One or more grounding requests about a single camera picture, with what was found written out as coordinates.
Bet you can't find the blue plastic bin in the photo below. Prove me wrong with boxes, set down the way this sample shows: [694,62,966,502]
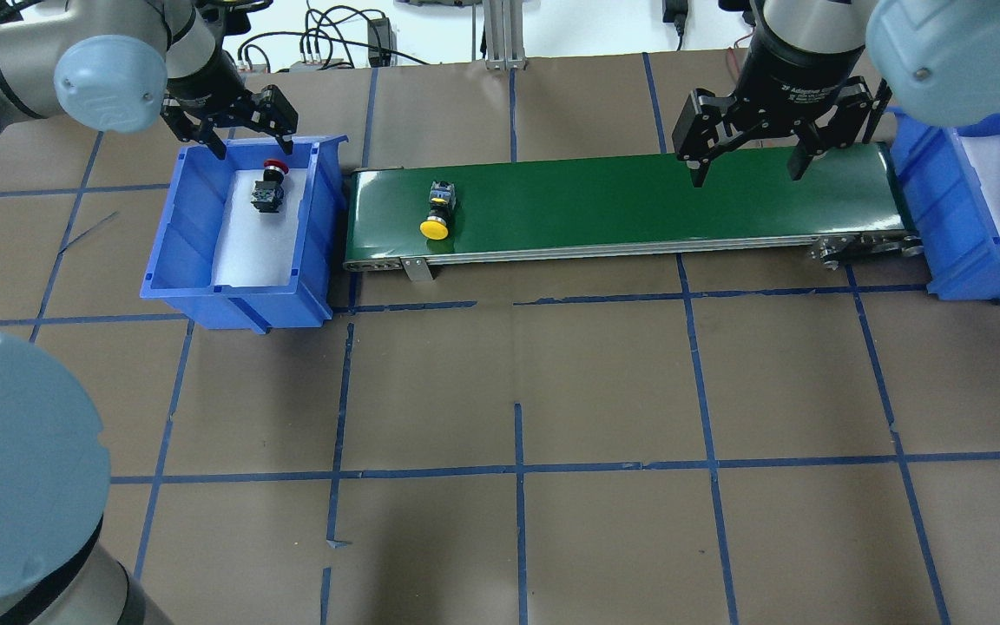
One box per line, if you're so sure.
[891,109,1000,302]
[140,135,348,335]

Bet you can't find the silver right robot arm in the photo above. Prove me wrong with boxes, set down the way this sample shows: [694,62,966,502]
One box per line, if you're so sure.
[672,1,1000,188]

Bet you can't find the yellow push button switch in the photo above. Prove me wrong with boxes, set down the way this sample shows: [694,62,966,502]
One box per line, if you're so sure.
[419,181,457,240]

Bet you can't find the aluminium frame post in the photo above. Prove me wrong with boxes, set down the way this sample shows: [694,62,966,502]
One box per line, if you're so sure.
[483,0,528,70]

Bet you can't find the green conveyor belt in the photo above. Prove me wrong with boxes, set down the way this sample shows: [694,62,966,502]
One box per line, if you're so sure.
[344,142,922,280]

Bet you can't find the black power adapter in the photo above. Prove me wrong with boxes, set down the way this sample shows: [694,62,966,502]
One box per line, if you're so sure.
[366,16,394,68]

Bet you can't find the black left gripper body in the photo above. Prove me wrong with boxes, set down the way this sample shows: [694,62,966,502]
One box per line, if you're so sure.
[160,51,299,145]

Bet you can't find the white foam pad left bin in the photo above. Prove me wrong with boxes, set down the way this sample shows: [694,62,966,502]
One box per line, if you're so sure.
[212,168,308,287]

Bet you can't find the blue left plastic bin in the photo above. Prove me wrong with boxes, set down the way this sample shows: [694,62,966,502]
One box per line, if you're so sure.
[140,135,348,335]

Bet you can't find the red push button switch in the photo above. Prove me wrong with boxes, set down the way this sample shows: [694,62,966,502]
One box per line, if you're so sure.
[250,159,290,214]

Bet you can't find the blue right plastic bin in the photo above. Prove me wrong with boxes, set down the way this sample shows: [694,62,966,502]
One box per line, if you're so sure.
[891,109,1000,302]

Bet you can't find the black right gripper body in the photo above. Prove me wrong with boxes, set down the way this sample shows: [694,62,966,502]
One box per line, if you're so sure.
[672,35,892,163]

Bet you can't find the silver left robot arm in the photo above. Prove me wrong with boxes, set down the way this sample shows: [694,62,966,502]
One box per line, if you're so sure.
[0,1,299,158]

